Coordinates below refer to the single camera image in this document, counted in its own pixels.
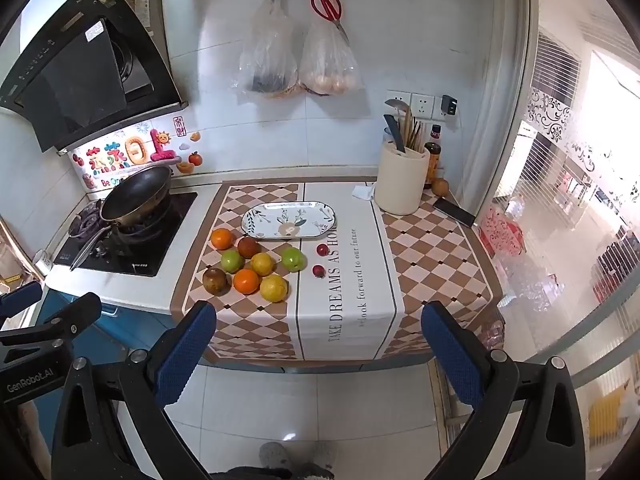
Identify metal spatula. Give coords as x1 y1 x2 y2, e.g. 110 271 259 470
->
384 99 411 126

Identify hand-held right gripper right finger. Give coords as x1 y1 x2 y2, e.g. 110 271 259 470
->
421 301 586 480

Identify black smartphone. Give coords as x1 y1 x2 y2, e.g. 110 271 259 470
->
432 196 477 228

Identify black handled knife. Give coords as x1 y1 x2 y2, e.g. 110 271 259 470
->
383 114 407 153

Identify yellow citrus fruit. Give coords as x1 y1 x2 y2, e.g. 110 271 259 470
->
250 252 276 276
259 274 289 303

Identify black gas stove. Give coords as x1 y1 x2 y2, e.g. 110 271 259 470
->
52 191 198 277

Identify bundle of wooden chopsticks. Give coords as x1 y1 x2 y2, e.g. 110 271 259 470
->
402 105 426 152

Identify dark sauce bottle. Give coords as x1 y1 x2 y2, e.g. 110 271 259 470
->
424 142 442 188

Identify plastic bag with dark contents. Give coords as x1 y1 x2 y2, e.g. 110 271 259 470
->
236 0 301 98

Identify cream utensil holder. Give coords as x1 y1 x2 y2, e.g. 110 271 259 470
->
375 142 431 216

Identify dark frying pan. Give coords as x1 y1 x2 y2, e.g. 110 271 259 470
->
70 165 173 271

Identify colourful wall stickers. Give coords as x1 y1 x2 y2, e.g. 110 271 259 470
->
70 117 203 191

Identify grey fluffy slipper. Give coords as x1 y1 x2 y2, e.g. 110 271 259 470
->
259 442 292 471

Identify plastic bag with round produce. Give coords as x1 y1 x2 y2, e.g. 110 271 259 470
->
298 20 362 96

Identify blue base cabinet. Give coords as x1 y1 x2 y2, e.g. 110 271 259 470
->
35 287 206 366

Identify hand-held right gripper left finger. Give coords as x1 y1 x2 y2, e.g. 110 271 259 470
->
50 300 217 480

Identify black range hood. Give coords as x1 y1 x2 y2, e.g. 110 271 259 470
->
0 0 188 153

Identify checkered table mat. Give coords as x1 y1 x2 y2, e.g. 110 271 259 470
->
170 177 506 367

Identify red paper window decal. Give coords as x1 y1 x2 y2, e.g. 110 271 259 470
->
479 207 526 261

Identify dark brown round fruit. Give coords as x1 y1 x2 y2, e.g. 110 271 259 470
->
202 267 231 296

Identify white wall socket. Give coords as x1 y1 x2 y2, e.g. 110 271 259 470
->
386 91 412 116
411 92 436 121
434 95 458 121

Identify glass sliding door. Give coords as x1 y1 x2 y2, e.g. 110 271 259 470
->
480 0 640 411

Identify floral ceramic plate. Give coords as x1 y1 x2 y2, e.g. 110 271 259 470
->
241 201 338 240

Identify red handled scissors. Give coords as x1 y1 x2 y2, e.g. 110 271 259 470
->
311 0 351 43

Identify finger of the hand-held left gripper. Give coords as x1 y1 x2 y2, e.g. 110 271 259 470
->
0 281 43 317
0 292 103 348

